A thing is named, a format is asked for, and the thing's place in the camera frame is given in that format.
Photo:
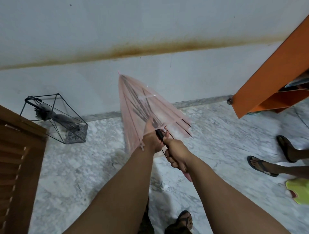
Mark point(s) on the person's dark patterned clothing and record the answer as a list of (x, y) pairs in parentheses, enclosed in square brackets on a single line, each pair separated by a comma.
[(146, 221)]

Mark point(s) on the person's right fingers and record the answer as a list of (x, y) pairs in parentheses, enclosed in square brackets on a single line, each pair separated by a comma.
[(174, 162)]

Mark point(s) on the pink transparent umbrella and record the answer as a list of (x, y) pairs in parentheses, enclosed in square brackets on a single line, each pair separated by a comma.
[(135, 113)]

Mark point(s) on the person's right forearm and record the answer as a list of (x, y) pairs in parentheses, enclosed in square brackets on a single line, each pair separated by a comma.
[(224, 200)]

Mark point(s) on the orange wooden shelf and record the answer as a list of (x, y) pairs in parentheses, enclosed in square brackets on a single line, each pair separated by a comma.
[(272, 79)]

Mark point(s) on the person's left hand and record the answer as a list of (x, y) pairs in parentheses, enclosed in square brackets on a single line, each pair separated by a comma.
[(152, 141)]

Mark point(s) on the dark folded umbrella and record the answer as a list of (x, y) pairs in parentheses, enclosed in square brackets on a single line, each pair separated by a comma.
[(58, 118)]

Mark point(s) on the person's left fingers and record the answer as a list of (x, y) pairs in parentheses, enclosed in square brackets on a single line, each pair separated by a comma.
[(150, 126)]

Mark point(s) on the dark sandal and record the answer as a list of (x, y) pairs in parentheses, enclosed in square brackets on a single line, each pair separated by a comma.
[(179, 220)]

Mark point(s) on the brown louvered wooden door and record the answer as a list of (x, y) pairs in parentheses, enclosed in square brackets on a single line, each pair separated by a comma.
[(17, 168)]

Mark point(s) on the black flip-flop sandal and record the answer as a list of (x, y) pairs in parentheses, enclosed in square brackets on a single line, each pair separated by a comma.
[(284, 147), (260, 166)]

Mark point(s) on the person's left forearm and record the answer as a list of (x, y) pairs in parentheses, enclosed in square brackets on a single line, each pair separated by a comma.
[(120, 192)]

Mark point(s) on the person's right hand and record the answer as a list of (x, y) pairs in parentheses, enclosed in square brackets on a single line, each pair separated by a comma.
[(178, 154)]

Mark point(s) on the yellow-green plastic item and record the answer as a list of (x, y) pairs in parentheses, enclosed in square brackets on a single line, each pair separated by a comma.
[(299, 191)]

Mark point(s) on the person's foot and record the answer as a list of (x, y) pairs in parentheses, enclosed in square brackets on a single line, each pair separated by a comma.
[(270, 166), (293, 150), (185, 223)]

